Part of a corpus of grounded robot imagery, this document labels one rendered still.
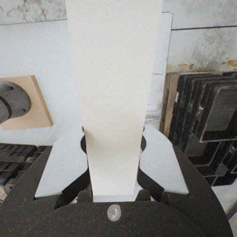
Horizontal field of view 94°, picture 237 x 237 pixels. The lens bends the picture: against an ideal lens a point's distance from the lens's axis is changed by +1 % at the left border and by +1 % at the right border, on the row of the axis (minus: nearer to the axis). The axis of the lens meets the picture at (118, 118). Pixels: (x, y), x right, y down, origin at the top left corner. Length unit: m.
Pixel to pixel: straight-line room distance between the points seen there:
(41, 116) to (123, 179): 0.52
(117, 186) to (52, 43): 0.50
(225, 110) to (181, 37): 0.72
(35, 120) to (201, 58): 1.44
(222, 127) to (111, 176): 1.09
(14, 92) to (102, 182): 0.48
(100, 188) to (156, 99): 0.45
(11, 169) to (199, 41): 1.59
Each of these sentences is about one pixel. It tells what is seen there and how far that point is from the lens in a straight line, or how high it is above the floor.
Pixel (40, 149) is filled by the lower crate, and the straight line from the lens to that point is 0.75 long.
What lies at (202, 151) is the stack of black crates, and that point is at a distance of 1.47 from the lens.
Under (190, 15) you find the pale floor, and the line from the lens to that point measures 1.39.
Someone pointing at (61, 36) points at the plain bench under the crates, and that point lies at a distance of 0.53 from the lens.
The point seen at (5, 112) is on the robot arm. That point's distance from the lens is 0.54.
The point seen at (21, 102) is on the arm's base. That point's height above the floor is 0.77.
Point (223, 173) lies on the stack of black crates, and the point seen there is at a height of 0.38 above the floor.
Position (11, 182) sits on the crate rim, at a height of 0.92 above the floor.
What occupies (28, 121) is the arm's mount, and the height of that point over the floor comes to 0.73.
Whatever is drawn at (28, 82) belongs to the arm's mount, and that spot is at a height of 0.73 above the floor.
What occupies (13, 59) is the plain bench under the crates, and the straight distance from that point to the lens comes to 0.62.
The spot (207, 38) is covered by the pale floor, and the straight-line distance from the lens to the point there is 1.47.
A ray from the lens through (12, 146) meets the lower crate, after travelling 0.83.
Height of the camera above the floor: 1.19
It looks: 61 degrees down
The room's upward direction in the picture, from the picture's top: 176 degrees clockwise
